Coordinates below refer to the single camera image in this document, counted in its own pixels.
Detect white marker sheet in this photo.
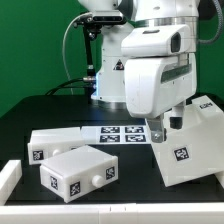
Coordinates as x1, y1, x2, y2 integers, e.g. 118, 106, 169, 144
81, 125, 150, 145

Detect black cables on table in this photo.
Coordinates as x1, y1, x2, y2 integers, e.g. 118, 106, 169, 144
45, 77, 98, 96

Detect black camera stand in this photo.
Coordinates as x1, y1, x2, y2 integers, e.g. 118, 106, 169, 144
75, 12, 101, 99

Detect grey cable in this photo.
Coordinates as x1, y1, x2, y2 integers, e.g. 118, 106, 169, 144
61, 13, 88, 96

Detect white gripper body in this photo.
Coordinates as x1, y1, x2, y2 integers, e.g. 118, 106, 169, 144
124, 53, 197, 119

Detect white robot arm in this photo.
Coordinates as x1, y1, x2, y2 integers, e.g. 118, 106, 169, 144
78, 0, 200, 143

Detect white front fence rail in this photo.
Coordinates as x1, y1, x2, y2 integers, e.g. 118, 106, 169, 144
0, 203, 224, 224

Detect white fence rail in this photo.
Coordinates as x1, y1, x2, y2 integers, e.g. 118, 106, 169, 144
0, 160, 22, 206
216, 171, 224, 188
0, 203, 224, 224

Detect white left fence rail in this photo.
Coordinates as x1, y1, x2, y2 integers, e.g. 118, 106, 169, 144
0, 160, 22, 206

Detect white right fence rail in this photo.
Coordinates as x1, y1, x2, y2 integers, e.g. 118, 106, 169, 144
216, 171, 224, 188

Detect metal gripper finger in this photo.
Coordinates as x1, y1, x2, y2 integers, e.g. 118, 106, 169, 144
147, 116, 166, 143
170, 102, 185, 129

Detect background camera on stand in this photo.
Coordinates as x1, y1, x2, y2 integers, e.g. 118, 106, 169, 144
90, 10, 126, 25

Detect white drawer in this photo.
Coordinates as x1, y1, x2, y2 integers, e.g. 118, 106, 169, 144
27, 127, 85, 165
40, 146, 118, 203

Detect white drawer cabinet box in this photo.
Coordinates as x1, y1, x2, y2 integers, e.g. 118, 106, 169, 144
151, 96, 224, 187

